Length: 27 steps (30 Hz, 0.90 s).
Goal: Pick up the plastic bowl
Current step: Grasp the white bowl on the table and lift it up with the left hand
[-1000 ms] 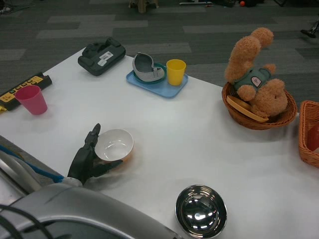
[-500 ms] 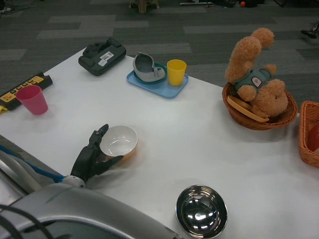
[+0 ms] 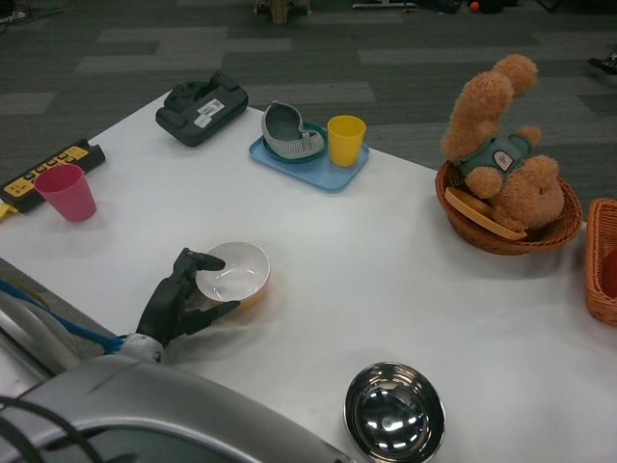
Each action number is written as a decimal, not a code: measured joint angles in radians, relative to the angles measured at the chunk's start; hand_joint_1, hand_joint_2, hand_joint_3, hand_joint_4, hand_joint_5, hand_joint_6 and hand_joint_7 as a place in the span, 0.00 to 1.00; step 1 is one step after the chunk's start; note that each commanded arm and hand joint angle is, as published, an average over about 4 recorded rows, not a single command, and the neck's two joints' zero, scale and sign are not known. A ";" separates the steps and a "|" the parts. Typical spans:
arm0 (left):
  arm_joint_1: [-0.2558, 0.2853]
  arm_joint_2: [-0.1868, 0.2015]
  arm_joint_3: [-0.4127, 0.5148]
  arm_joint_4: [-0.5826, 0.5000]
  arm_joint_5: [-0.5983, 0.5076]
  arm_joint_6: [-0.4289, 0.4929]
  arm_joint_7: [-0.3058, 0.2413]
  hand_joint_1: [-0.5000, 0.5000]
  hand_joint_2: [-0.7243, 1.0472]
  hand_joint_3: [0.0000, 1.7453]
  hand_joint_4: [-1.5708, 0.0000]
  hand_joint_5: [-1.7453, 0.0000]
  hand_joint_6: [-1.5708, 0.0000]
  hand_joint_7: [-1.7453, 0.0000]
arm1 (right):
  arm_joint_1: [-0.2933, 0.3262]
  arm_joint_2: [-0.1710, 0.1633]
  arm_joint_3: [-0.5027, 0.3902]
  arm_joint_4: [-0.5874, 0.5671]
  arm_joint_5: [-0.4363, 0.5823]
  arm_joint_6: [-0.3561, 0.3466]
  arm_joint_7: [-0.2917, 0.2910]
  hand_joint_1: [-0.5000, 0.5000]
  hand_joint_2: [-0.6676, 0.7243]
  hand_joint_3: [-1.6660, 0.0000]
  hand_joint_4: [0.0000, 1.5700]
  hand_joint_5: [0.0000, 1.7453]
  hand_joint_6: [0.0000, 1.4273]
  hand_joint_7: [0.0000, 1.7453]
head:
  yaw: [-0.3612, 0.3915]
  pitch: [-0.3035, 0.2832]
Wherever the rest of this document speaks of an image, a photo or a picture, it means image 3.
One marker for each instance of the orange ball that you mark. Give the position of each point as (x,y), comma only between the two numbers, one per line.
(475,6)

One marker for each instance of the white orange plastic bowl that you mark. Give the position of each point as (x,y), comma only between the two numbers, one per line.
(236,275)

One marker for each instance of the black yellow power strip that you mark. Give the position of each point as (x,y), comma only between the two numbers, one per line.
(89,154)

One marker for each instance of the white standing desk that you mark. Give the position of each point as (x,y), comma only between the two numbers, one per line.
(381,4)

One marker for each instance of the teal plastic plate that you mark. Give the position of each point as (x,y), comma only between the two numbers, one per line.
(318,153)

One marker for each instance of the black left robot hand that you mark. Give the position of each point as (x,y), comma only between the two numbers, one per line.
(166,308)

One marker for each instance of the rectangular orange wicker basket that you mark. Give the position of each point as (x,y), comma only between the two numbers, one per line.
(598,270)

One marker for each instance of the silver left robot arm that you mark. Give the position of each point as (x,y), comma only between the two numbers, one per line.
(140,347)

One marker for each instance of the grey strainer bowl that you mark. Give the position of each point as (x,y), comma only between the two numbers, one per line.
(282,125)

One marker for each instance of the standing humanoid robot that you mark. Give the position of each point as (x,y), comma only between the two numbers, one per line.
(605,63)

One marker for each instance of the person in beige trousers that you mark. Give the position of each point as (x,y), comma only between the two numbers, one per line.
(282,8)

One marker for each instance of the shiny steel bowl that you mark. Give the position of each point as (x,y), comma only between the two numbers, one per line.
(393,410)

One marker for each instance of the orange plastic plate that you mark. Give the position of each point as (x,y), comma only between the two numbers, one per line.
(467,205)

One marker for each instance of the pink plastic cup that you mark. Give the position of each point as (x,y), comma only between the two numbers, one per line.
(67,193)

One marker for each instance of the silver robot chest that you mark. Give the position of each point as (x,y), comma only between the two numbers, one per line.
(144,405)

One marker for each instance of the light blue plastic tray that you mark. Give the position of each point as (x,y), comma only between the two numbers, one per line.
(323,176)

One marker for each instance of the black floor case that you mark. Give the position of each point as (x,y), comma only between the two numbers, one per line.
(496,5)

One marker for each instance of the black battery pack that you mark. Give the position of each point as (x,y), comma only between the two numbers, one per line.
(202,113)

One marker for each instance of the yellow plastic cup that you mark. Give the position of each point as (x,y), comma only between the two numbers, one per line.
(346,142)

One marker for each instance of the round brown wicker basket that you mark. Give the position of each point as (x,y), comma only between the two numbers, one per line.
(520,243)

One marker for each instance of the brown teddy bear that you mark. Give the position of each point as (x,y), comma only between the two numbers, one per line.
(477,106)

